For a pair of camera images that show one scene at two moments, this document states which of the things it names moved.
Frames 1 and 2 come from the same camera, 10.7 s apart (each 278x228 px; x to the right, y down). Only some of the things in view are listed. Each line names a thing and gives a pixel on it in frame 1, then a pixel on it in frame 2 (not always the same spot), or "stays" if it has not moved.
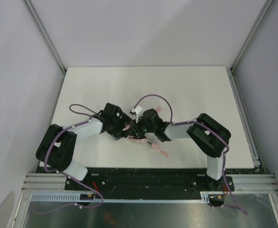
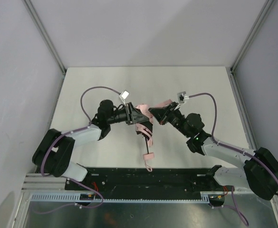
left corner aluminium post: x=33 y=12 stays
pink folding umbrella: x=145 y=139 → x=145 y=109
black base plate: x=148 y=180 stays
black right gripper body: x=137 y=129 → x=169 y=113
